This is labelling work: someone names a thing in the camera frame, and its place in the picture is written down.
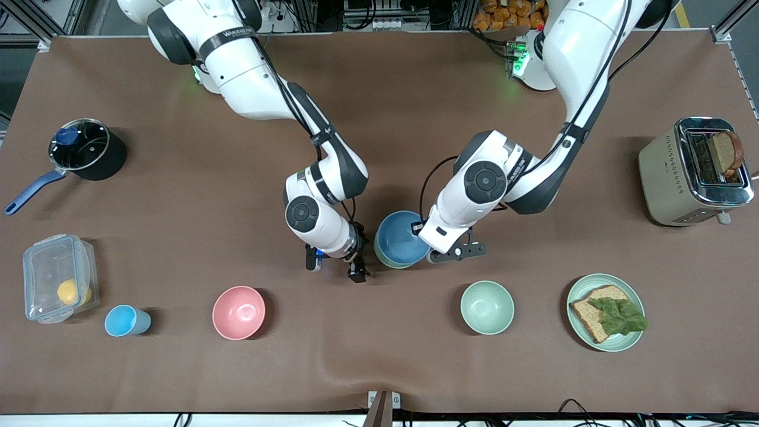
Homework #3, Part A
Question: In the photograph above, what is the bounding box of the blue plastic bowl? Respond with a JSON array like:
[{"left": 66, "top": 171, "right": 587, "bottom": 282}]
[{"left": 375, "top": 211, "right": 432, "bottom": 267}]

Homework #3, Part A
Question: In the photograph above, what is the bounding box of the white power strip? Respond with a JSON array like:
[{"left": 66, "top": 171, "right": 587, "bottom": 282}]
[{"left": 260, "top": 0, "right": 298, "bottom": 33}]

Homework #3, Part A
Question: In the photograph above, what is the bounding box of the yellow lemon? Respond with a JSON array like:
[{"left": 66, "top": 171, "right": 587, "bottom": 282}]
[{"left": 57, "top": 279, "right": 93, "bottom": 307}]

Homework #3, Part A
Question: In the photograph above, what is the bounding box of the metal table edge bracket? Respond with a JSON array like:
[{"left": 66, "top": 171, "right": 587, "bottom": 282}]
[{"left": 366, "top": 390, "right": 402, "bottom": 427}]

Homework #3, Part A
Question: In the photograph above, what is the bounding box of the pink plastic bowl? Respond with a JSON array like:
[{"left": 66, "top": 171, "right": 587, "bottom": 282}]
[{"left": 212, "top": 286, "right": 266, "bottom": 341}]

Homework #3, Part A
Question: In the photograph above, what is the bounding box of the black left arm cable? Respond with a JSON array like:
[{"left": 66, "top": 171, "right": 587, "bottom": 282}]
[{"left": 419, "top": 0, "right": 674, "bottom": 229}]

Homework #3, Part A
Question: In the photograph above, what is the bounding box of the black cable under table edge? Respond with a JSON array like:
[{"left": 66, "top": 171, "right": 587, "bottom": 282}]
[{"left": 557, "top": 399, "right": 759, "bottom": 427}]

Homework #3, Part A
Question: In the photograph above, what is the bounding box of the green plate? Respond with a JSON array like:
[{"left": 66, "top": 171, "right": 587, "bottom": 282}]
[{"left": 566, "top": 273, "right": 646, "bottom": 353}]

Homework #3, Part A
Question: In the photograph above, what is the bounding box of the green lettuce leaf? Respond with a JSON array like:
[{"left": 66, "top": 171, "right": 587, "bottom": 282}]
[{"left": 587, "top": 297, "right": 650, "bottom": 336}]

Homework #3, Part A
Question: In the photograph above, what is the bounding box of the beige metal toaster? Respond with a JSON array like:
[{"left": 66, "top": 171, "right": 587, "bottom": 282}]
[{"left": 638, "top": 116, "right": 755, "bottom": 227}]

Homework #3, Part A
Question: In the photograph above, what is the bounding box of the aluminium frame post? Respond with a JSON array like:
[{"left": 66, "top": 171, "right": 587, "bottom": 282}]
[
  {"left": 0, "top": 0, "right": 90, "bottom": 51},
  {"left": 709, "top": 0, "right": 759, "bottom": 42}
]

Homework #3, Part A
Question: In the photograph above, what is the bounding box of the white electronics box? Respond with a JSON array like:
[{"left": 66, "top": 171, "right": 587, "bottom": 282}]
[{"left": 343, "top": 0, "right": 432, "bottom": 31}]

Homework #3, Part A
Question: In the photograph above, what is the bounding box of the blue plastic cup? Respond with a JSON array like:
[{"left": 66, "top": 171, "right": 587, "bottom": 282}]
[{"left": 104, "top": 304, "right": 152, "bottom": 337}]

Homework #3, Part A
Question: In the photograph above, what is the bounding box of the glass lid blue knob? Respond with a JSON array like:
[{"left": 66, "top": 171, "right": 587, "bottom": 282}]
[{"left": 48, "top": 119, "right": 111, "bottom": 171}]

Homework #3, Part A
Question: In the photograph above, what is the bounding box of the bag of orange snacks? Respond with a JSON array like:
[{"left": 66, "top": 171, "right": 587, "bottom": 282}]
[{"left": 473, "top": 0, "right": 549, "bottom": 31}]

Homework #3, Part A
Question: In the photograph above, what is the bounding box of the toast slice in toaster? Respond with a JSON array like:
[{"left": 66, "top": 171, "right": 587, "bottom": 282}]
[{"left": 709, "top": 130, "right": 745, "bottom": 179}]

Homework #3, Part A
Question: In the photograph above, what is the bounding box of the black pot blue handle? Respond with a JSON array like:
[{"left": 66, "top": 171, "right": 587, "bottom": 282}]
[{"left": 3, "top": 117, "right": 127, "bottom": 216}]

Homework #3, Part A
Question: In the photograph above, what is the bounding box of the clear plastic food container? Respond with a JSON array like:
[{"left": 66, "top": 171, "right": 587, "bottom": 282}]
[{"left": 23, "top": 234, "right": 100, "bottom": 324}]

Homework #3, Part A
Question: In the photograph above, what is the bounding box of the brown table cloth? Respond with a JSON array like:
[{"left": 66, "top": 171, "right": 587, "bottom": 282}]
[{"left": 0, "top": 33, "right": 759, "bottom": 416}]

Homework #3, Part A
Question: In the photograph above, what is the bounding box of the brown bread slice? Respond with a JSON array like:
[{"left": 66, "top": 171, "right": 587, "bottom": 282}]
[{"left": 569, "top": 285, "right": 632, "bottom": 345}]

